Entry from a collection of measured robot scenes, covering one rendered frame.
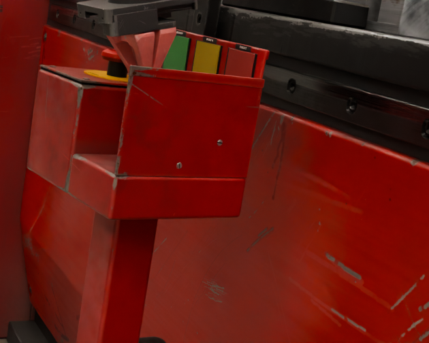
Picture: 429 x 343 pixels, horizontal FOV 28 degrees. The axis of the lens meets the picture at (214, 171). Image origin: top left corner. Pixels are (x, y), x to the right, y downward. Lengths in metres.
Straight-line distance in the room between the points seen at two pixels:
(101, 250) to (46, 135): 0.14
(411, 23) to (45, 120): 0.44
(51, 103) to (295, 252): 0.32
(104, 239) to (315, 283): 0.23
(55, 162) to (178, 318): 0.40
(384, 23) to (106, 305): 0.47
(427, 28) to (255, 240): 0.33
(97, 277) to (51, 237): 0.86
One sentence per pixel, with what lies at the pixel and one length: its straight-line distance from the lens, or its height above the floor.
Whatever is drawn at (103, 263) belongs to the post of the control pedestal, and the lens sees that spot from 0.94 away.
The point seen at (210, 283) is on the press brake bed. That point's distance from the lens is 1.15.
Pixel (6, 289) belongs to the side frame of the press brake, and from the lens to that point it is 2.12.
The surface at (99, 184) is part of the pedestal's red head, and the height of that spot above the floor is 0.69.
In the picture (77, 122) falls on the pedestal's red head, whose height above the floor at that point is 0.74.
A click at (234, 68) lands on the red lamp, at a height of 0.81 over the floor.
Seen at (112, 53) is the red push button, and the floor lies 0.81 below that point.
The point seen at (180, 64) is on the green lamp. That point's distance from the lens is 1.00.
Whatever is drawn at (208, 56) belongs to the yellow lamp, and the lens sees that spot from 0.95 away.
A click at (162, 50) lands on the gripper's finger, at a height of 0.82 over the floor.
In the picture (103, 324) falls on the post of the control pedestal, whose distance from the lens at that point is 0.95.
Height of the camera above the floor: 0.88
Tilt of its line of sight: 11 degrees down
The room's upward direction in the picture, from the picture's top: 10 degrees clockwise
